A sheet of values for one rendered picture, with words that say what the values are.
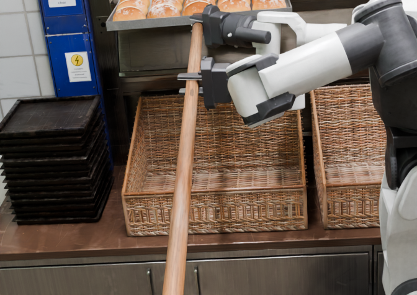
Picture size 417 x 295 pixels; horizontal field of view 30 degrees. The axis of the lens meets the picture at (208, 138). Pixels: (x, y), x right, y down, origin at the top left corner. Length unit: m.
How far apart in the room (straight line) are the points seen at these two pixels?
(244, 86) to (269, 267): 0.97
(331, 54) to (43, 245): 1.28
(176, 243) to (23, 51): 1.65
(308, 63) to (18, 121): 1.28
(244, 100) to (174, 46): 1.16
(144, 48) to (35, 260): 0.79
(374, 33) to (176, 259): 0.59
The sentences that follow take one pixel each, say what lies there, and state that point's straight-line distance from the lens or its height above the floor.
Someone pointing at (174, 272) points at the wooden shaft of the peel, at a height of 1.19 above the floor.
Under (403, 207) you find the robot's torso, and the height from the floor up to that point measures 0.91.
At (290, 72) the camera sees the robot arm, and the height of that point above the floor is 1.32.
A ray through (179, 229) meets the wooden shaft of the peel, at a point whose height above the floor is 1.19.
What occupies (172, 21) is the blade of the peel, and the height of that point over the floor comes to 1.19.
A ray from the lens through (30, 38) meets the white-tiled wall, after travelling 2.73.
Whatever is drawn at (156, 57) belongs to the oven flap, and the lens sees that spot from 2.66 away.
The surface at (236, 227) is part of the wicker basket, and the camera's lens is 2.36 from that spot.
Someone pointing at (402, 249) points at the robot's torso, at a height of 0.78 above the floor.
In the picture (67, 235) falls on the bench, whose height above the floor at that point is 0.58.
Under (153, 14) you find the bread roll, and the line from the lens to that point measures 2.34.
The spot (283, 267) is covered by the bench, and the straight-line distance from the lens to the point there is 2.38.
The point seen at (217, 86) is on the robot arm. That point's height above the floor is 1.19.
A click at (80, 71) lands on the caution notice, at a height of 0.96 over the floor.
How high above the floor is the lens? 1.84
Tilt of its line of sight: 25 degrees down
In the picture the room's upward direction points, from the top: 5 degrees counter-clockwise
